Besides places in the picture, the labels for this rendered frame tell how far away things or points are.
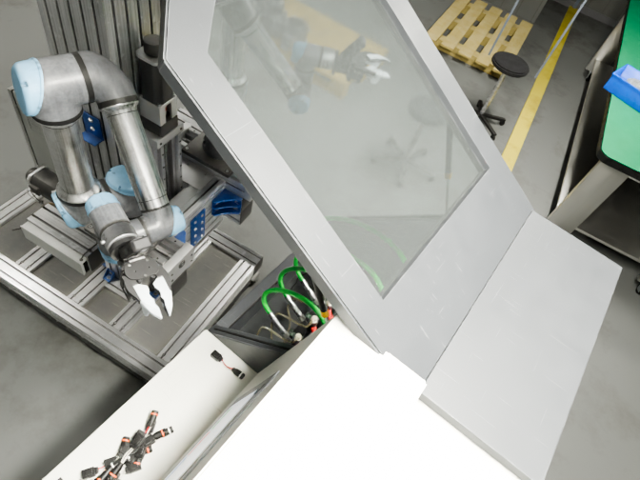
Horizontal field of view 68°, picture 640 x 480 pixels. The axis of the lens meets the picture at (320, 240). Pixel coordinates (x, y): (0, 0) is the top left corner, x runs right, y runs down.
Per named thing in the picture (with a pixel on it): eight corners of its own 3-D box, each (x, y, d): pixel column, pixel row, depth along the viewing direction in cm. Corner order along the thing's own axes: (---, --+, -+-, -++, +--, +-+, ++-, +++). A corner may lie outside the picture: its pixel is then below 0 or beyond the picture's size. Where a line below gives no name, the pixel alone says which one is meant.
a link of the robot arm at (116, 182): (157, 210, 154) (154, 182, 144) (115, 225, 148) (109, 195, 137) (141, 185, 159) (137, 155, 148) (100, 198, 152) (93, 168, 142)
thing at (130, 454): (150, 406, 133) (149, 400, 129) (177, 431, 131) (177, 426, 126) (78, 475, 120) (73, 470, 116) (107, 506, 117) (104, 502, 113)
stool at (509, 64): (470, 145, 401) (506, 84, 354) (441, 108, 424) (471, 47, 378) (514, 138, 420) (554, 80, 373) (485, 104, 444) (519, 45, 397)
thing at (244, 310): (317, 244, 204) (325, 221, 191) (325, 250, 203) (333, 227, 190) (212, 344, 168) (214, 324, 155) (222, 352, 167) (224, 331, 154)
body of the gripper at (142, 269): (161, 293, 110) (140, 255, 115) (165, 271, 104) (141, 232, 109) (129, 305, 106) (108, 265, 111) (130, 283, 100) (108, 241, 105)
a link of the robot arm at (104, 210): (117, 207, 121) (113, 185, 114) (135, 238, 117) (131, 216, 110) (86, 217, 117) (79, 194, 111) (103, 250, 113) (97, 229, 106)
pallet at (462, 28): (459, 1, 565) (464, -10, 555) (531, 36, 549) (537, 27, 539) (414, 44, 483) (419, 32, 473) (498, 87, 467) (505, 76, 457)
